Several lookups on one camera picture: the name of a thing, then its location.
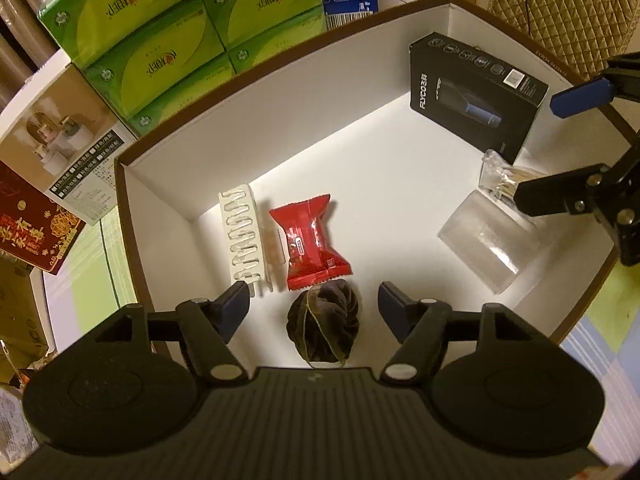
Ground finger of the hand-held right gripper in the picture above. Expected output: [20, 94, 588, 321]
[514, 130, 640, 267]
[549, 51, 640, 120]

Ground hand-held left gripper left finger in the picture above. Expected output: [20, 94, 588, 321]
[95, 280, 251, 387]

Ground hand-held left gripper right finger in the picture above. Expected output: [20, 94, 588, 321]
[377, 281, 556, 387]

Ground bag of cotton swabs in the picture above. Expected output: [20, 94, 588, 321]
[478, 150, 547, 202]

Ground dark brown scrunchie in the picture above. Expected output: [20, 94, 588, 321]
[286, 279, 361, 369]

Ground white hair claw clip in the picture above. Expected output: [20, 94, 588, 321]
[218, 184, 276, 294]

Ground frosted plastic cup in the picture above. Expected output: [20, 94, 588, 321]
[437, 189, 552, 295]

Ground red snack packet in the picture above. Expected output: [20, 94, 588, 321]
[268, 193, 353, 292]

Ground black product box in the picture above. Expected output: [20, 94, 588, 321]
[408, 32, 550, 165]

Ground brown cardboard storage box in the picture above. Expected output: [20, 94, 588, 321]
[114, 0, 640, 377]

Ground chair with quilted cover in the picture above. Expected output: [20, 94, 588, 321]
[487, 0, 640, 84]

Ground dark red gift box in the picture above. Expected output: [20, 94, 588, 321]
[0, 160, 84, 275]

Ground white product box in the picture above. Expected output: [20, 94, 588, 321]
[0, 56, 141, 226]

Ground stack of green tissue packs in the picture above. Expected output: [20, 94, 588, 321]
[38, 0, 329, 137]

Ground beige curtains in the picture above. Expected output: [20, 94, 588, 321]
[0, 0, 77, 113]

